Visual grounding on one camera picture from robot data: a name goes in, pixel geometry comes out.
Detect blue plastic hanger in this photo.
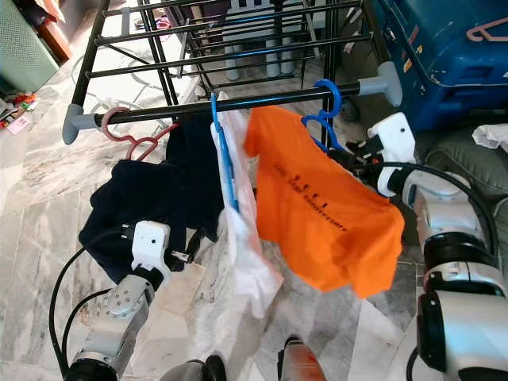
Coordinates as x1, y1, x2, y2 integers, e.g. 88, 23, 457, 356
302, 79, 382, 153
210, 94, 241, 211

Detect orange t-shirt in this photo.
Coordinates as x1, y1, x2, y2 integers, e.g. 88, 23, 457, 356
242, 106, 406, 298

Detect pink plastic hanger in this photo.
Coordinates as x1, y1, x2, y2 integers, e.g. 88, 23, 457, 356
467, 17, 508, 42
99, 107, 171, 162

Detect white t-shirt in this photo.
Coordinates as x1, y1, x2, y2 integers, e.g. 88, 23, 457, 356
206, 107, 285, 320

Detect navy blue shirt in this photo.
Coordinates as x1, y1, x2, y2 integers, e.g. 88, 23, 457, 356
79, 119, 219, 285

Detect dark green sofa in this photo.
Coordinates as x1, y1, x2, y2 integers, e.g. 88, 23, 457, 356
405, 127, 508, 247

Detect small pink card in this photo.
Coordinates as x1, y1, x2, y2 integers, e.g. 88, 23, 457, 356
6, 117, 31, 134

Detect crumpled white cloth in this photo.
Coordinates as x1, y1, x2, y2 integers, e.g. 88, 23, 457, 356
472, 123, 508, 152

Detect small red toys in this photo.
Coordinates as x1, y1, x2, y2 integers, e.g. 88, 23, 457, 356
4, 94, 40, 114

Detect black metal drying rack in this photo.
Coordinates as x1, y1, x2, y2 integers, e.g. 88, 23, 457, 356
62, 0, 403, 145

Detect grey right robot leg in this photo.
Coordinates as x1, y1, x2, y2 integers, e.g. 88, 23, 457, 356
276, 335, 328, 381

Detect green box appliance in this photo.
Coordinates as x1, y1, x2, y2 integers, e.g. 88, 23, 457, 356
0, 0, 60, 94

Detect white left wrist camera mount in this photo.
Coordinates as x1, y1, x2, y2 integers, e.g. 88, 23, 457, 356
131, 221, 172, 271

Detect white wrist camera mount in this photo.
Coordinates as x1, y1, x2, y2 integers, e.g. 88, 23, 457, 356
131, 221, 172, 271
375, 113, 418, 164

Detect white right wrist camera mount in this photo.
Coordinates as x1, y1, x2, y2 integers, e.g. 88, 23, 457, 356
375, 113, 418, 164

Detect short black left arm cable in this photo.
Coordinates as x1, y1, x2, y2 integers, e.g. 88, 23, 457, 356
61, 287, 110, 370

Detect long black left arm cable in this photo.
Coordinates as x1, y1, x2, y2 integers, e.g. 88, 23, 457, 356
48, 228, 136, 374

